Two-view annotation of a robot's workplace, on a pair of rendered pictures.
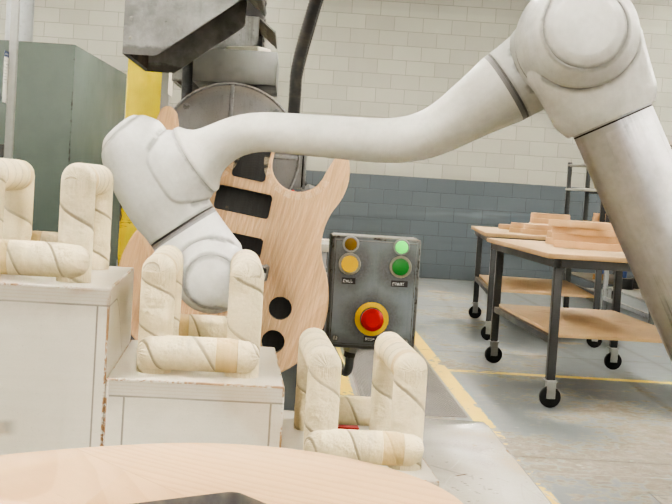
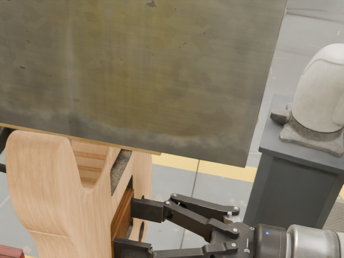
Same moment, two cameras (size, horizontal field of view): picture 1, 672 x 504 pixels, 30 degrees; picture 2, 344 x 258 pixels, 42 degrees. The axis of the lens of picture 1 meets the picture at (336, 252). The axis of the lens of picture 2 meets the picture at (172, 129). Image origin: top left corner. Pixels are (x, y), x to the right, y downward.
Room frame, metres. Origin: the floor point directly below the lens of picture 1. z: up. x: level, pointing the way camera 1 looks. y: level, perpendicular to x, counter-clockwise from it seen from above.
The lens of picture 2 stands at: (1.94, 0.52, 1.56)
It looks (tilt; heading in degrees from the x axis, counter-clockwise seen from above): 41 degrees down; 280
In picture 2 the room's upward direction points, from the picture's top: 5 degrees clockwise
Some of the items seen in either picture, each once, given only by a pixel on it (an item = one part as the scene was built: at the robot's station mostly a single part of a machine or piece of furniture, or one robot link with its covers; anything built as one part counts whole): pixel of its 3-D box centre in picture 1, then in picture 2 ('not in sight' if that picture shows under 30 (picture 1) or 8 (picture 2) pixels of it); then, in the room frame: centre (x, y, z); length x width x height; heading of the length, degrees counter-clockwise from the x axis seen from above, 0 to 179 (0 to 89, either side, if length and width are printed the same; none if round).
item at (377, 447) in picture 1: (364, 447); not in sight; (1.17, -0.04, 0.96); 0.11 x 0.03 x 0.03; 96
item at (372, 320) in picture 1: (371, 319); not in sight; (2.20, -0.07, 0.98); 0.04 x 0.04 x 0.04; 2
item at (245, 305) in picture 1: (244, 326); not in sight; (1.17, 0.08, 1.07); 0.03 x 0.03 x 0.09
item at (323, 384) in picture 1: (321, 414); not in sight; (1.18, 0.00, 0.99); 0.03 x 0.03 x 0.09
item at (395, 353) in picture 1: (399, 357); not in sight; (1.27, -0.07, 1.04); 0.20 x 0.03 x 0.03; 5
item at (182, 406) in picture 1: (197, 406); not in sight; (1.25, 0.13, 0.98); 0.27 x 0.16 x 0.09; 6
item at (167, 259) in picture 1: (164, 265); not in sight; (1.25, 0.17, 1.12); 0.20 x 0.03 x 0.03; 5
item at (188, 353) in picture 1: (198, 354); not in sight; (1.16, 0.12, 1.04); 0.11 x 0.03 x 0.03; 96
